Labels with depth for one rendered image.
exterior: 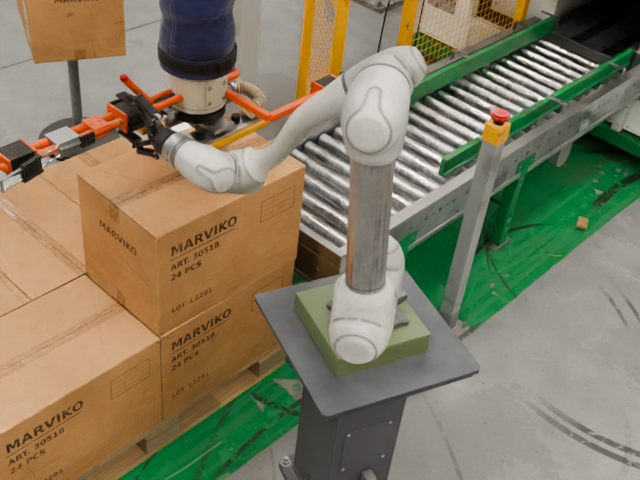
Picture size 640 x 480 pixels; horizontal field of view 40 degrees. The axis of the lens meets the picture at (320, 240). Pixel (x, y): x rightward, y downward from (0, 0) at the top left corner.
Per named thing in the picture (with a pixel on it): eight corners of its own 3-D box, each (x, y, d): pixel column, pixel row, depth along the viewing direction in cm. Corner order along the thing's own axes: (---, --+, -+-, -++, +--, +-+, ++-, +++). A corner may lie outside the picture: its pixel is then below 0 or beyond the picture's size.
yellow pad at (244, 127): (248, 111, 278) (249, 97, 275) (270, 125, 273) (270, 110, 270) (162, 150, 257) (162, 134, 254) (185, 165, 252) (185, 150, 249)
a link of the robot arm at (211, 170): (165, 170, 230) (197, 178, 241) (205, 198, 222) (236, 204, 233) (182, 133, 228) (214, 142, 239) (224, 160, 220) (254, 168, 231)
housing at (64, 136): (67, 139, 239) (66, 125, 236) (82, 150, 236) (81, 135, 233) (45, 148, 235) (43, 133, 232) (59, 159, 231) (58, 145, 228)
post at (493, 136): (444, 318, 375) (495, 115, 313) (456, 327, 372) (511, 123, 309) (433, 326, 371) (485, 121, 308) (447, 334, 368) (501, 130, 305)
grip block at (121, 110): (130, 110, 253) (130, 92, 249) (151, 125, 248) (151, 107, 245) (106, 120, 248) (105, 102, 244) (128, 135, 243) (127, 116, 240)
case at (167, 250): (223, 205, 332) (226, 112, 307) (296, 259, 312) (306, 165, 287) (85, 270, 297) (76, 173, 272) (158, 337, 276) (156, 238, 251)
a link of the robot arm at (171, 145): (173, 175, 233) (159, 166, 236) (199, 163, 239) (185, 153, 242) (172, 147, 227) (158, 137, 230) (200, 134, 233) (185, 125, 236)
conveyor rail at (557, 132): (630, 94, 462) (642, 62, 450) (638, 98, 459) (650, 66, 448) (330, 290, 322) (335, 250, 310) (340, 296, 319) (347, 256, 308)
